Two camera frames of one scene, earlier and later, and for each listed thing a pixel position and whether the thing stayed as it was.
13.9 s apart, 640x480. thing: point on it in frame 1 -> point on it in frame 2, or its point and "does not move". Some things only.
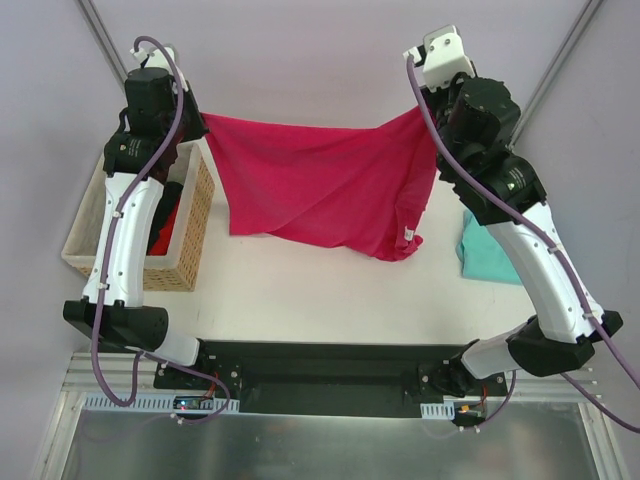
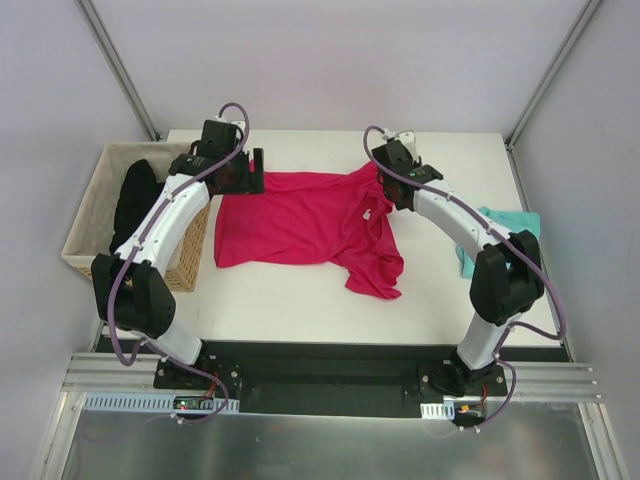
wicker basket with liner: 179,269 does not move
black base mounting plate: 318,379 does not move
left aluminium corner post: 90,11 does not move
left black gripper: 195,121 -> 255,171
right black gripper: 435,110 -> 388,191
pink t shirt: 361,189 -> 339,219
